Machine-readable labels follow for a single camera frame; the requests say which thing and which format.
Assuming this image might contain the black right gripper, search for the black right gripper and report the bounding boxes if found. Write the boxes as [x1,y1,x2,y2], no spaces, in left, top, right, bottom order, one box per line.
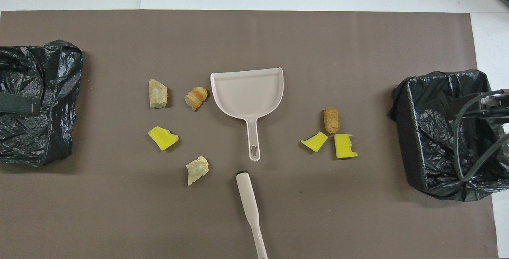
[449,89,509,123]

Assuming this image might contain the pale greenish foam chunk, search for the pale greenish foam chunk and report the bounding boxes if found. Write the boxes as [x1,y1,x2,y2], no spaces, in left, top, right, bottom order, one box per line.
[185,156,210,187]
[148,78,169,109]

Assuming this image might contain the yellow sponge chunk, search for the yellow sponge chunk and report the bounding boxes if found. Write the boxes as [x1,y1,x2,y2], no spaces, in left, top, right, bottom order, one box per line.
[148,126,179,151]

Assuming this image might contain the orange striped foam chunk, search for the orange striped foam chunk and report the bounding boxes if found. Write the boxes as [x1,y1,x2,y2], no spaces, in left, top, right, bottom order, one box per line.
[185,86,208,111]

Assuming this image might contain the beige plastic dustpan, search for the beige plastic dustpan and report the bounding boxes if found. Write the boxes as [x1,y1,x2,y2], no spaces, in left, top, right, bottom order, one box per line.
[210,67,285,162]

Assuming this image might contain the beige hand brush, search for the beige hand brush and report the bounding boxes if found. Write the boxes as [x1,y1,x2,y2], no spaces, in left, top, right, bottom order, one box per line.
[235,170,268,259]

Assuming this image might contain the black bag covered bin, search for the black bag covered bin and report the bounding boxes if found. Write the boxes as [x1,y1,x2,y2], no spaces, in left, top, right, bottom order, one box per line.
[0,39,84,167]

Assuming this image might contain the black bag lined open bin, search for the black bag lined open bin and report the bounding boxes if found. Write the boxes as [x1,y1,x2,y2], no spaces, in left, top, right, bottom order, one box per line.
[388,68,509,203]

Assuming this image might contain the yellow notched sponge piece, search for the yellow notched sponge piece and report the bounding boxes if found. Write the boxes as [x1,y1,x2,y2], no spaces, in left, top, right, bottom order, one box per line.
[334,133,358,159]

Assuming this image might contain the brown cork chunk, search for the brown cork chunk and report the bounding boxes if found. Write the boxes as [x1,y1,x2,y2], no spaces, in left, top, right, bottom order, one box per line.
[322,107,341,134]

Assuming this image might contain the yellow wedge sponge piece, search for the yellow wedge sponge piece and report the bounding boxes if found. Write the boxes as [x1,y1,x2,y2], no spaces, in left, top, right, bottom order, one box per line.
[301,131,329,153]

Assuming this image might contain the brown table mat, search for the brown table mat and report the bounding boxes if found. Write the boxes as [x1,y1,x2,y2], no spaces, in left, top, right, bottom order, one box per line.
[0,10,499,259]

